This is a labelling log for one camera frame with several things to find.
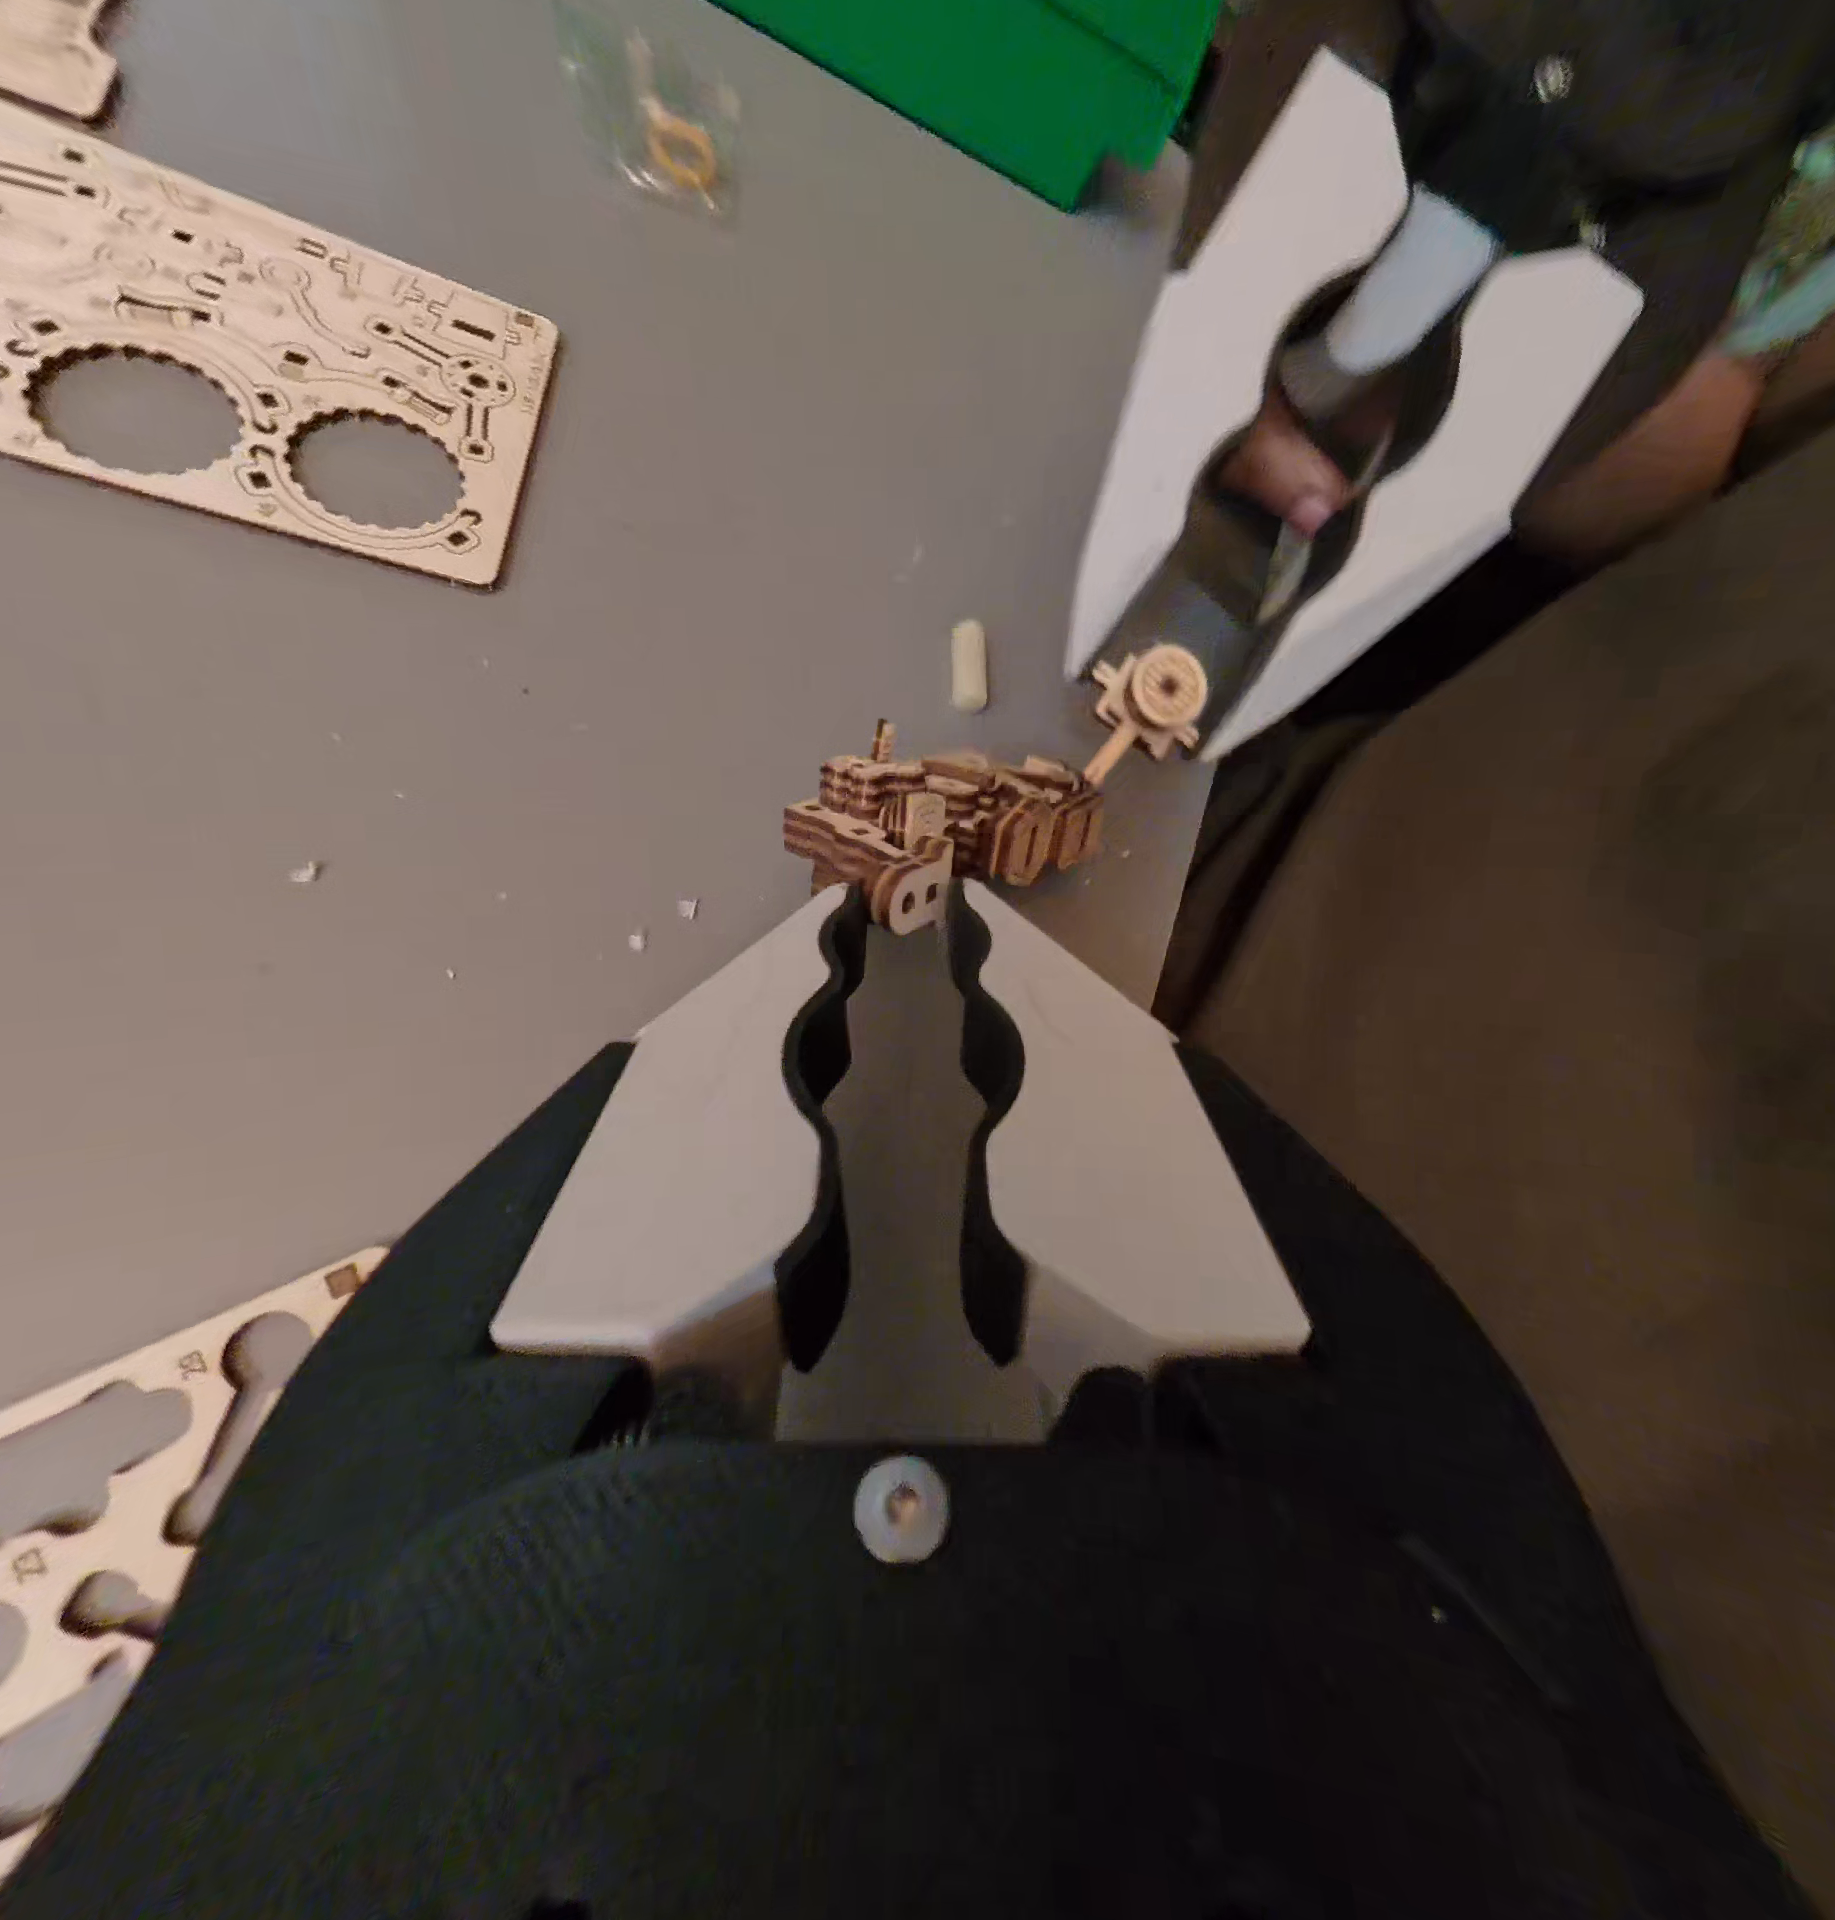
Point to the green plastic bin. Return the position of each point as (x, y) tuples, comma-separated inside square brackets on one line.
[(1008, 75)]

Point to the tan rubber band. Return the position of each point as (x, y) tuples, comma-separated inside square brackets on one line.
[(654, 150)]

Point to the small wooden disc part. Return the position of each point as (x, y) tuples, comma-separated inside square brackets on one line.
[(1164, 692)]

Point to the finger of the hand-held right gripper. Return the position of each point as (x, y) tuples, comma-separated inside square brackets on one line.
[(1517, 390), (1248, 224)]

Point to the white wax piece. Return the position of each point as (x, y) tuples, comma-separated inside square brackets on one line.
[(972, 669)]

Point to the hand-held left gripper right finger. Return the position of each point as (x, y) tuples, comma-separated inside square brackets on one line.
[(1142, 1185)]

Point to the person's trouser leg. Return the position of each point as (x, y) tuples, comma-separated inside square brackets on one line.
[(1531, 1051)]

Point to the grey desk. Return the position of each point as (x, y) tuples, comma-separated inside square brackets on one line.
[(558, 751)]

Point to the clear plastic bag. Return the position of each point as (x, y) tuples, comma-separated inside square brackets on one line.
[(708, 90)]

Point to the person's right hand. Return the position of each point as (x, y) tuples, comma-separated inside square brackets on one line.
[(1292, 473)]

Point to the wooden sheet with gear holes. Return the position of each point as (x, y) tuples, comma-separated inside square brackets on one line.
[(106, 224)]

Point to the wooden sheet with rounded cutouts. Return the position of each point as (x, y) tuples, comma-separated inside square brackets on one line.
[(32, 1573)]

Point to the assembled wooden puzzle model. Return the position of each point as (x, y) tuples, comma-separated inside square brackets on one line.
[(1008, 832)]

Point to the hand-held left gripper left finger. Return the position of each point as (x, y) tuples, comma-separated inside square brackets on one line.
[(678, 1185)]

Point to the small wooden sheet piece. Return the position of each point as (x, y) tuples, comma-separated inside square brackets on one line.
[(32, 68)]

